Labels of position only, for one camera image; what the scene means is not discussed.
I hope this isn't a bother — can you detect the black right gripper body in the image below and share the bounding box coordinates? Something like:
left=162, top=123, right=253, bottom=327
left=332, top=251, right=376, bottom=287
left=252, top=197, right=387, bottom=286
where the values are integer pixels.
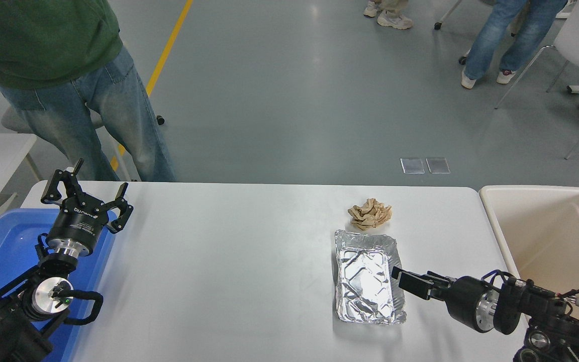
left=444, top=277, right=494, bottom=332

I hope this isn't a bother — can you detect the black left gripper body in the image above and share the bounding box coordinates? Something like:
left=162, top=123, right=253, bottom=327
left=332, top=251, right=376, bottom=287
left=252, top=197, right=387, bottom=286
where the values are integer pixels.
left=47, top=199, right=108, bottom=247

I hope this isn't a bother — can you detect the silver foil tray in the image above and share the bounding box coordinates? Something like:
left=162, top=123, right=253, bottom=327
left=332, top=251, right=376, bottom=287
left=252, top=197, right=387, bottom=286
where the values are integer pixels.
left=334, top=229, right=407, bottom=325

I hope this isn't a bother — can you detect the blue plastic tray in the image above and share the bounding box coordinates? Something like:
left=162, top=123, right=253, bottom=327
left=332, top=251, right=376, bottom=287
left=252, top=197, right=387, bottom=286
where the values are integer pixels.
left=0, top=208, right=118, bottom=362

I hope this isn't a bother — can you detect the crumpled tan paper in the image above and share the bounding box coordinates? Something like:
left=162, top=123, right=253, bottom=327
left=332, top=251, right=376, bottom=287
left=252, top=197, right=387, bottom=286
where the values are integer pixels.
left=348, top=198, right=393, bottom=231

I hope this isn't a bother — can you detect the large pale bin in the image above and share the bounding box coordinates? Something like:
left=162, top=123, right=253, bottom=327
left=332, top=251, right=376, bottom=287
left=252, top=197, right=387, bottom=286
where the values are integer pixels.
left=478, top=185, right=579, bottom=338

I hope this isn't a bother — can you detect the person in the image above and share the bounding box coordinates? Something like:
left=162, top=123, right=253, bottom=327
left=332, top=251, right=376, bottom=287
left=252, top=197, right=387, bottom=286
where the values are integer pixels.
left=460, top=0, right=569, bottom=90
left=363, top=0, right=414, bottom=30
left=0, top=0, right=177, bottom=183

